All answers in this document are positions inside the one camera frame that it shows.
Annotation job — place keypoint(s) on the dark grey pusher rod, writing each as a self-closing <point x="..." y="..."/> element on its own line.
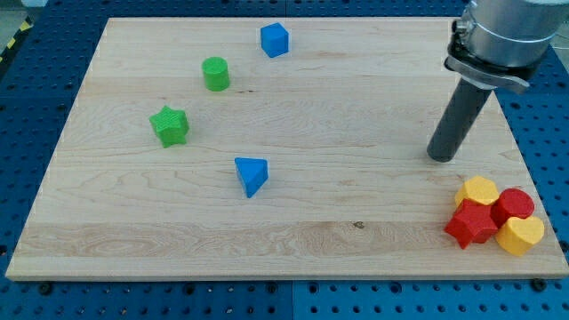
<point x="461" y="112"/>

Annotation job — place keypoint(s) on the green star block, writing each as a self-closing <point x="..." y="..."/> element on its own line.
<point x="170" y="126"/>

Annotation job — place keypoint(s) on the blue triangle block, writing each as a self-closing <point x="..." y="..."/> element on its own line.
<point x="252" y="174"/>

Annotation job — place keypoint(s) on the wooden board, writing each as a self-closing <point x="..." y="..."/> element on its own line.
<point x="343" y="119"/>

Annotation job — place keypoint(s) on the green cylinder block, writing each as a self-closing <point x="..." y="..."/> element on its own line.
<point x="215" y="72"/>

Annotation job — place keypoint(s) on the red cylinder block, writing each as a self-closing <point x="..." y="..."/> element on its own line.
<point x="512" y="202"/>

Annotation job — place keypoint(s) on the yellow hexagon block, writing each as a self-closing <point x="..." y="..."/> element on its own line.
<point x="479" y="190"/>

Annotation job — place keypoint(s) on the red star block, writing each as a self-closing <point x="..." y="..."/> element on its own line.
<point x="471" y="223"/>

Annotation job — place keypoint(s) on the yellow heart block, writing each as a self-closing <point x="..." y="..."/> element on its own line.
<point x="518" y="236"/>

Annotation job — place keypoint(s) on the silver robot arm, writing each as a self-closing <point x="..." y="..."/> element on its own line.
<point x="500" y="43"/>

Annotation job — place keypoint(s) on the blue cube block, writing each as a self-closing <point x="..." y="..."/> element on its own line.
<point x="274" y="40"/>

